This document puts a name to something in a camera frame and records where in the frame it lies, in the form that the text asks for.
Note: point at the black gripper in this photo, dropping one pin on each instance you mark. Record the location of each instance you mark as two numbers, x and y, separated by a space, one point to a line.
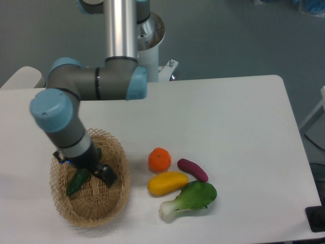
88 158

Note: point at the green cucumber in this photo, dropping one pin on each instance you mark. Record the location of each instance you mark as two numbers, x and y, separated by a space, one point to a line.
79 178

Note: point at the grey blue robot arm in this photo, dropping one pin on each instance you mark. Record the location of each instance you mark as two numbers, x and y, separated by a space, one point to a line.
55 109

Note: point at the woven wicker basket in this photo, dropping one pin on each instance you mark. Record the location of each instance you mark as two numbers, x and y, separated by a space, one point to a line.
95 203

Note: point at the orange tangerine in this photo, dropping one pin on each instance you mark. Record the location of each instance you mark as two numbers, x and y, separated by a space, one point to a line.
159 160

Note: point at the yellow mango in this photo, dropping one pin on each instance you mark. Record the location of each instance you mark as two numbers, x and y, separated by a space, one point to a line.
167 182

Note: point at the purple sweet potato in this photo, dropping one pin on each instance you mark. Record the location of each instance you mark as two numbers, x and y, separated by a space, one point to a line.
192 168

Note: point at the green bok choy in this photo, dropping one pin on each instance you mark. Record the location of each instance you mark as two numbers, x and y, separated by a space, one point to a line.
196 195

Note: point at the white chair armrest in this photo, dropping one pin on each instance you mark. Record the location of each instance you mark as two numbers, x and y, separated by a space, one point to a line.
25 78

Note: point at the black device at table edge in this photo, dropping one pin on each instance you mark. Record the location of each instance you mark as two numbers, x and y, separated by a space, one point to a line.
315 216

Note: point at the white furniture leg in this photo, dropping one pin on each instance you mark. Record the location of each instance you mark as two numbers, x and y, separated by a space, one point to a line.
314 115

